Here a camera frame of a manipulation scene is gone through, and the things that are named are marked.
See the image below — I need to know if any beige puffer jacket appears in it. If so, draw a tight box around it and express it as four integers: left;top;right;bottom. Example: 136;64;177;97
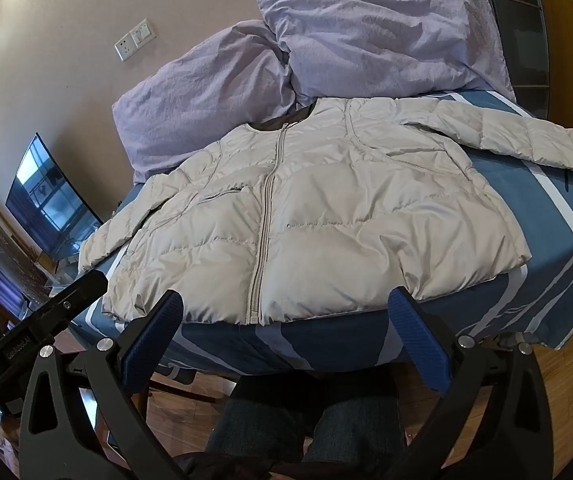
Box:
77;96;573;328

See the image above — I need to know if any black flat television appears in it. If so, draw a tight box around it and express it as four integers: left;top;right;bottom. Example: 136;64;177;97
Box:
5;132;104;262

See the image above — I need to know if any person's left leg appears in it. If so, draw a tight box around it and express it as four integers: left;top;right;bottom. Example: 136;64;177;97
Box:
206;396;318;466

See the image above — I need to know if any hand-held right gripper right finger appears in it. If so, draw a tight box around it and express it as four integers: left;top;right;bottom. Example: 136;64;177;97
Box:
388;287;557;480

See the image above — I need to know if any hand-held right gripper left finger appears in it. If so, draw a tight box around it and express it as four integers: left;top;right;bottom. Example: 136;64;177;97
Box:
16;289;184;480

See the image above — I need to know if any white wall switch plate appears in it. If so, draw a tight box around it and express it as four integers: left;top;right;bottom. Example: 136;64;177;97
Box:
131;18;157;47

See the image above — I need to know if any blue striped bed sheet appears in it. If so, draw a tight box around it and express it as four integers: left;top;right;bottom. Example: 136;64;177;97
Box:
49;89;573;386

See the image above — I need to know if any dark framed window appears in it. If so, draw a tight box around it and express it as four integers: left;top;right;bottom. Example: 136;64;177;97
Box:
441;0;552;89

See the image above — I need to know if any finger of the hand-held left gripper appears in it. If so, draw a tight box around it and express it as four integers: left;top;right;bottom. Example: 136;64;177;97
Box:
0;271;108;417

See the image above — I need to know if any white wall socket plate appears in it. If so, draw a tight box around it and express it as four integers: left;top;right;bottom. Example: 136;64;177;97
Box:
114;34;140;62

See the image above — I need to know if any large lavender pillow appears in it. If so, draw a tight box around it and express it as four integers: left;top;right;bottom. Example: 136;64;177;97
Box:
255;0;516;103

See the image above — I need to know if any person's right leg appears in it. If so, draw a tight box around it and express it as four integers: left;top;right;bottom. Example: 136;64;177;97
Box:
311;394;405;466

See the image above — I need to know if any person's leg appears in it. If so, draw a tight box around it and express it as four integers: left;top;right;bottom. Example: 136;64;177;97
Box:
311;394;405;466
206;396;318;466

